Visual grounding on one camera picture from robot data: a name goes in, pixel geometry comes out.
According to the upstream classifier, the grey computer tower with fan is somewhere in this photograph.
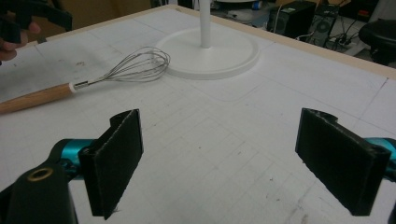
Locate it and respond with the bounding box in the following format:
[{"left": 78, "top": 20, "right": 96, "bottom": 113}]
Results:
[{"left": 306, "top": 3, "right": 341, "bottom": 49}]

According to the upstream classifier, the tangle of black cables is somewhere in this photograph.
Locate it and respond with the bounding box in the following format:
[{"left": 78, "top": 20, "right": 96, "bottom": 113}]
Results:
[{"left": 328, "top": 15, "right": 368, "bottom": 50}]

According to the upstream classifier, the wire whisk with wooden handle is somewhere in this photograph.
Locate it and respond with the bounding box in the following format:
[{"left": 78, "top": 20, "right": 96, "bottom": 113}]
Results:
[{"left": 0, "top": 46, "right": 172, "bottom": 116}]

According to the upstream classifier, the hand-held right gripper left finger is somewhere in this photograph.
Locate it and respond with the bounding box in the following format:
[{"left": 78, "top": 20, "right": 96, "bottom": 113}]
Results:
[{"left": 78, "top": 108, "right": 145, "bottom": 220}]

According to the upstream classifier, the brown cardboard box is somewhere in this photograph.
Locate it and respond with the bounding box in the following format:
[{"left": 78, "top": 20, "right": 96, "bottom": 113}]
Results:
[{"left": 58, "top": 0, "right": 152, "bottom": 32}]

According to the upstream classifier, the black computer tower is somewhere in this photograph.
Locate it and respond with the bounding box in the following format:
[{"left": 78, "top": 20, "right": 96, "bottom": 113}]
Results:
[{"left": 266, "top": 0, "right": 318, "bottom": 40}]

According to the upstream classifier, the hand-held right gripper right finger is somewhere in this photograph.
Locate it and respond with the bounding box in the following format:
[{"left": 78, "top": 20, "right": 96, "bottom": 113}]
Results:
[{"left": 294, "top": 107, "right": 392, "bottom": 217}]

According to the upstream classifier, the white stand with round base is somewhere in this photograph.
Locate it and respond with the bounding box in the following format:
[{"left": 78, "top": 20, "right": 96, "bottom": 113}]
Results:
[{"left": 154, "top": 0, "right": 262, "bottom": 81}]

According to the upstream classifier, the black round chair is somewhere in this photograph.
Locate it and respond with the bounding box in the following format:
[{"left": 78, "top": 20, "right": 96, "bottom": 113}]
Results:
[{"left": 358, "top": 18, "right": 396, "bottom": 66}]

